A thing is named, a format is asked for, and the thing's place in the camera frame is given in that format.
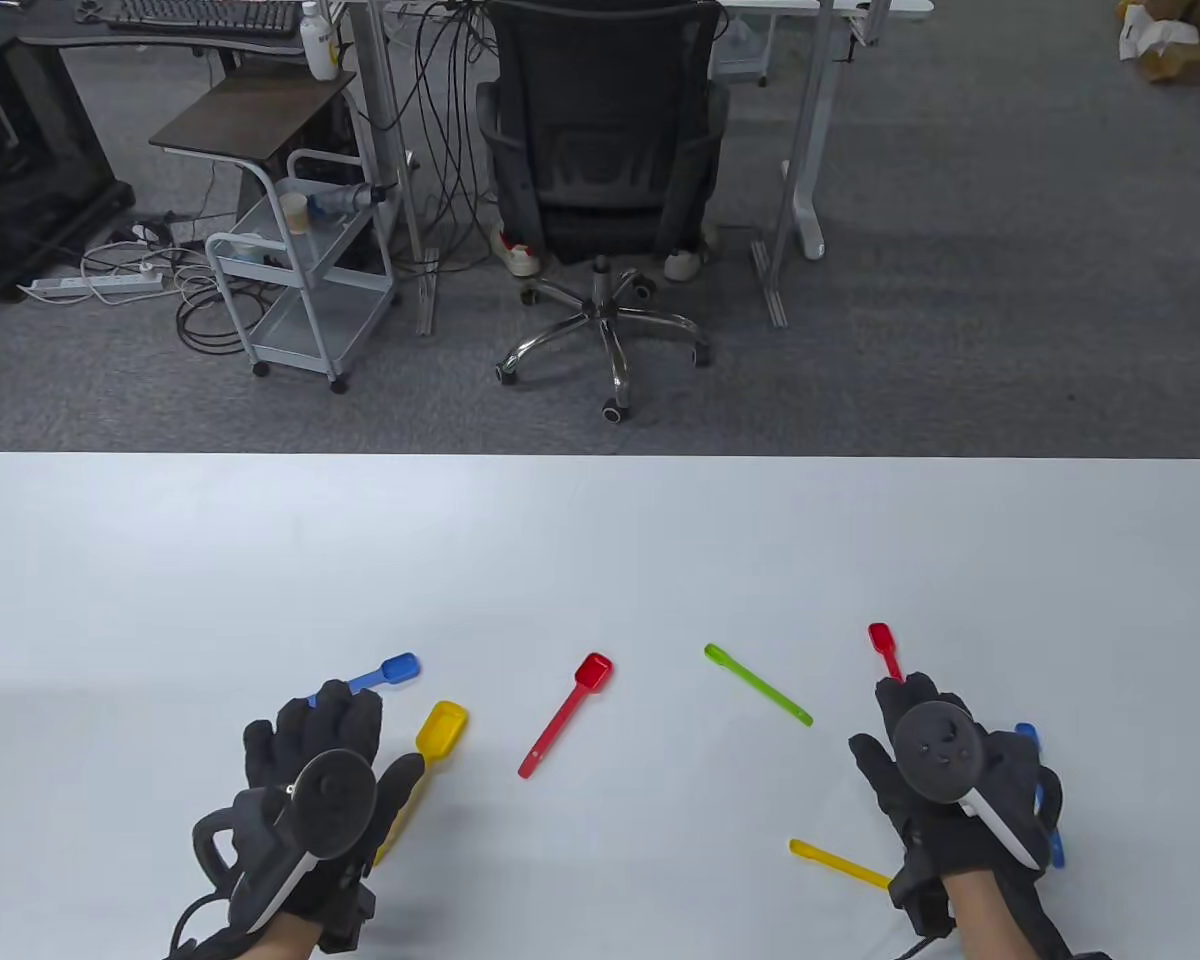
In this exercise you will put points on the person's left hand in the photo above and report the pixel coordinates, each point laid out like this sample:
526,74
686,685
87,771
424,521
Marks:
345,715

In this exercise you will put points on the person's right hand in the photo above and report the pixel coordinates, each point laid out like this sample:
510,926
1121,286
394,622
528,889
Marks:
1005,790

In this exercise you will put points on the small blue measuring spoon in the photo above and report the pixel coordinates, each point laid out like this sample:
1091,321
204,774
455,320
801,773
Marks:
1028,735

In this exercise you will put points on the large blue measuring spoon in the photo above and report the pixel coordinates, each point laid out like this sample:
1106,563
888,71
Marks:
397,667

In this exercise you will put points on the large yellow measuring spoon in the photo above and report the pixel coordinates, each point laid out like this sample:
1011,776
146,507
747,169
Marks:
442,728

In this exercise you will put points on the small yellow measuring spoon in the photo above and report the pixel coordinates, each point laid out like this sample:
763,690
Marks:
830,860

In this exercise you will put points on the small red measuring spoon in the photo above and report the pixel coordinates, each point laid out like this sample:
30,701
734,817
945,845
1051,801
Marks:
881,637

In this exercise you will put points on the large red measuring spoon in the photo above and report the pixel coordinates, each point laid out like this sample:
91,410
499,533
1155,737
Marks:
593,670

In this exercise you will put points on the green measuring spoon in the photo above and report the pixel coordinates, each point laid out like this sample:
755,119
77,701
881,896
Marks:
760,688

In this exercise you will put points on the person's right forearm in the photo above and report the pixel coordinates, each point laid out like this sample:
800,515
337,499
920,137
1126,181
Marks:
980,920

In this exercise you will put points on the person's left forearm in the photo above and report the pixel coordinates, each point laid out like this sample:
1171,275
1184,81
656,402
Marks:
290,945

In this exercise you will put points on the black and white hand controller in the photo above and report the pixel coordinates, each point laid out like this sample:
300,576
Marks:
935,750
335,800

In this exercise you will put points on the grey metal utility cart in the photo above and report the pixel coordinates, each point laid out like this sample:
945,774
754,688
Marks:
315,320

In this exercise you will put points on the white power strip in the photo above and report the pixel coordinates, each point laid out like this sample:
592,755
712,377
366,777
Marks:
90,285

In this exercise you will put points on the paper cup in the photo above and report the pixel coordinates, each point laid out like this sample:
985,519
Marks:
296,215

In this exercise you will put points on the blue grey tool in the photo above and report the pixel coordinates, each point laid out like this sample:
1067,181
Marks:
345,200

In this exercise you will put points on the brown side table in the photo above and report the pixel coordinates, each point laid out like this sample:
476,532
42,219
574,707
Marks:
250,115

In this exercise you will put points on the black cabinet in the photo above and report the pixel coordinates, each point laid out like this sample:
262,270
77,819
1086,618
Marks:
20,150

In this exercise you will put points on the black mesh office chair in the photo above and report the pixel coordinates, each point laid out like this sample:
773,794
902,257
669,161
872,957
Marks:
600,100

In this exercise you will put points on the white plastic bottle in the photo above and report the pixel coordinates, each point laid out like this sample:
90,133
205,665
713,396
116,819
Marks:
318,45

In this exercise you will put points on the black keyboard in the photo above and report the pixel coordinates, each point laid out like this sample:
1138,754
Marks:
210,15

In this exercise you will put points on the black desk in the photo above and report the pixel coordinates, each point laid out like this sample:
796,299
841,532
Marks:
60,28

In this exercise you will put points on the cardboard box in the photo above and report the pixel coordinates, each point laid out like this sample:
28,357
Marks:
1180,65

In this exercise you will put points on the white storage box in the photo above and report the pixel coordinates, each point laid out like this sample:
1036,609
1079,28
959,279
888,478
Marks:
740,55

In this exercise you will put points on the white paper bag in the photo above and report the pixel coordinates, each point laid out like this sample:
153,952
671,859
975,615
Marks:
1155,35

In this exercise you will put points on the white metal frame desk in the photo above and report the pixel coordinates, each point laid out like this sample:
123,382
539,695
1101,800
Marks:
808,120

